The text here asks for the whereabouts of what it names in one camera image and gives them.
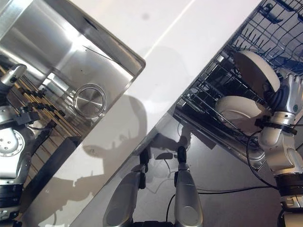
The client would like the round steel drain cover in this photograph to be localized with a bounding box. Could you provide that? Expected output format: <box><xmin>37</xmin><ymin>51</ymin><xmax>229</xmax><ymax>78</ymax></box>
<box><xmin>74</xmin><ymin>83</ymin><xmax>107</xmax><ymax>118</ymax></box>

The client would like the black cable on floor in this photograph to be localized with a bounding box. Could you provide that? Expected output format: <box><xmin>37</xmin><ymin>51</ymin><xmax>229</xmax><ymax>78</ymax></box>
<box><xmin>196</xmin><ymin>184</ymin><xmax>278</xmax><ymax>195</ymax></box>

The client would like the black robot body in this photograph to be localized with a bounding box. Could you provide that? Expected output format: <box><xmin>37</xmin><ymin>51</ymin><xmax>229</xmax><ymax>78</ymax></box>
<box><xmin>132</xmin><ymin>220</ymin><xmax>176</xmax><ymax>227</ymax></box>

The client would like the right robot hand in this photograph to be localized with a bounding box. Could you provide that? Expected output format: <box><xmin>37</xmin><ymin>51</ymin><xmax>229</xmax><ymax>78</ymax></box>
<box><xmin>262</xmin><ymin>73</ymin><xmax>303</xmax><ymax>114</ymax></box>

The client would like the stainless steel sink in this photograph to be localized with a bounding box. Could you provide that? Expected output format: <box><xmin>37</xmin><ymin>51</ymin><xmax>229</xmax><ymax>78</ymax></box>
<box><xmin>0</xmin><ymin>0</ymin><xmax>146</xmax><ymax>142</ymax></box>

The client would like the black wire dishwasher rack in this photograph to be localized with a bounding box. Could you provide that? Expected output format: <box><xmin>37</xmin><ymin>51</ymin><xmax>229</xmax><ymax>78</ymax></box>
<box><xmin>174</xmin><ymin>0</ymin><xmax>303</xmax><ymax>171</ymax></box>

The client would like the silver right robot leg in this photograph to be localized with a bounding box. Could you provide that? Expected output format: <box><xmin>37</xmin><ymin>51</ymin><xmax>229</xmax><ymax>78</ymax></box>
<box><xmin>173</xmin><ymin>146</ymin><xmax>205</xmax><ymax>227</ymax></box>

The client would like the white round plate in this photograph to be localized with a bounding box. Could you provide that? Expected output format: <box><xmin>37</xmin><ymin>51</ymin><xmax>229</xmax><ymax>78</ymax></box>
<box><xmin>214</xmin><ymin>95</ymin><xmax>271</xmax><ymax>136</ymax></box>
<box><xmin>233</xmin><ymin>50</ymin><xmax>282</xmax><ymax>100</ymax></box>

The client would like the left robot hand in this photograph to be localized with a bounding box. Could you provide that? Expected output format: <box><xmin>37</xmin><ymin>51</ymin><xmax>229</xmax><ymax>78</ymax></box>
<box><xmin>0</xmin><ymin>63</ymin><xmax>27</xmax><ymax>100</ymax></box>

